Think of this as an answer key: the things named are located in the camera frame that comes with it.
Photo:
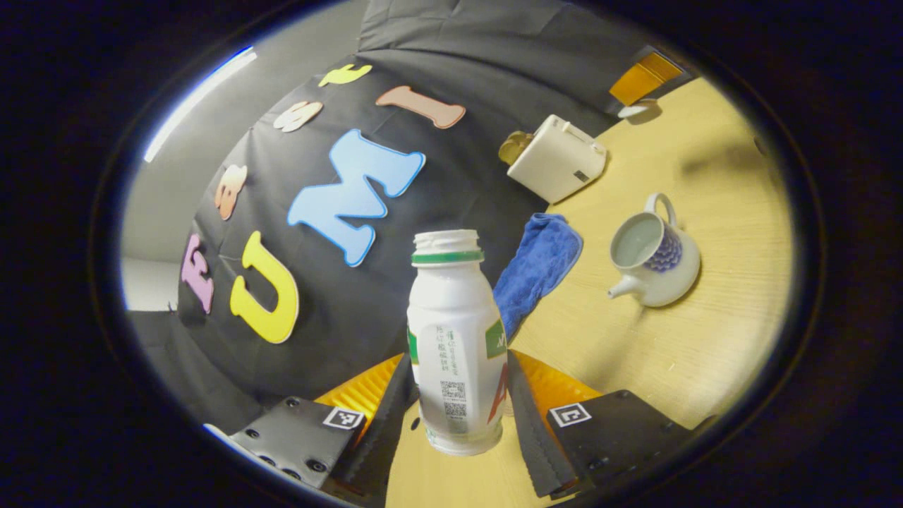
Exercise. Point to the white blue-patterned teacup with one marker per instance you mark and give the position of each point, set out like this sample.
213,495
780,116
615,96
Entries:
659,261

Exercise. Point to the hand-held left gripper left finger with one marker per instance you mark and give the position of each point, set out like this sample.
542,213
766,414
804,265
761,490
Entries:
296,437

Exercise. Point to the white teacup lid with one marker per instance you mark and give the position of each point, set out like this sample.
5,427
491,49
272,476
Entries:
638,109

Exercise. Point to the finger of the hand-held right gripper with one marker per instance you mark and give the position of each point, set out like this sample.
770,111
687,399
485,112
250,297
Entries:
645,77

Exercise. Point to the white plastic water bottle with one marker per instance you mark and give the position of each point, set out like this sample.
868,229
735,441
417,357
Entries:
455,339

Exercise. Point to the black backdrop cloth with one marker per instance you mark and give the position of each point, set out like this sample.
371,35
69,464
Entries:
353,296

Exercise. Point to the white toaster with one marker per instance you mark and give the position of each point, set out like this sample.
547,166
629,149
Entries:
557,159

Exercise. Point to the brown bread slice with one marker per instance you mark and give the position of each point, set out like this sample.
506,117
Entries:
523,140
509,152

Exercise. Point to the blue towel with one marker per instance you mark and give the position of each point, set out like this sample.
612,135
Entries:
536,264

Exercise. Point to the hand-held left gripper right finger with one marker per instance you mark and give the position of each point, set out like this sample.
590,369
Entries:
621,430

